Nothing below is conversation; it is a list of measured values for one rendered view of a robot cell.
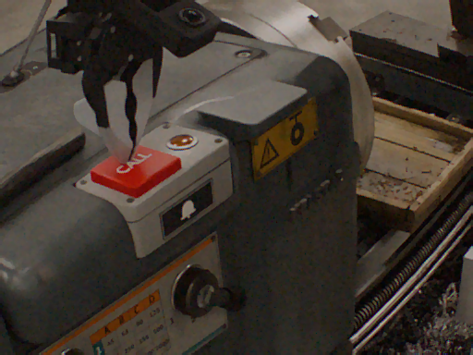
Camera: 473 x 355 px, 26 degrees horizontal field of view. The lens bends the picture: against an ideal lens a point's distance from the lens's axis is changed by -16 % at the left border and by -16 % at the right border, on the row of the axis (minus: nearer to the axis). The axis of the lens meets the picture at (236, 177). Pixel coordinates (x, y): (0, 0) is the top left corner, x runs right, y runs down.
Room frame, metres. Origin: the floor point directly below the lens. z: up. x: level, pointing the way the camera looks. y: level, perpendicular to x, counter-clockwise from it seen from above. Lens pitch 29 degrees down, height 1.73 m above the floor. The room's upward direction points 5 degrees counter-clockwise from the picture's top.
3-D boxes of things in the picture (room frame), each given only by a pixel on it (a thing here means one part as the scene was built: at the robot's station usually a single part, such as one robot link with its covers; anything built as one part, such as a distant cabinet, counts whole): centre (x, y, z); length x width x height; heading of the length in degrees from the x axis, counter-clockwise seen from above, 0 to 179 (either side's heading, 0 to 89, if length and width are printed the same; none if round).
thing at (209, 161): (0.90, 0.07, 1.23); 0.13 x 0.08 x 0.05; 140
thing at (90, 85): (0.86, 0.10, 1.36); 0.05 x 0.02 x 0.09; 140
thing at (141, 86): (0.91, 0.09, 1.31); 0.06 x 0.03 x 0.09; 50
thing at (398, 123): (1.58, -0.21, 0.89); 0.36 x 0.30 x 0.04; 50
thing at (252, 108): (1.01, -0.02, 1.24); 0.09 x 0.08 x 0.03; 140
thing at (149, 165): (0.88, 0.09, 1.26); 0.06 x 0.06 x 0.02; 50
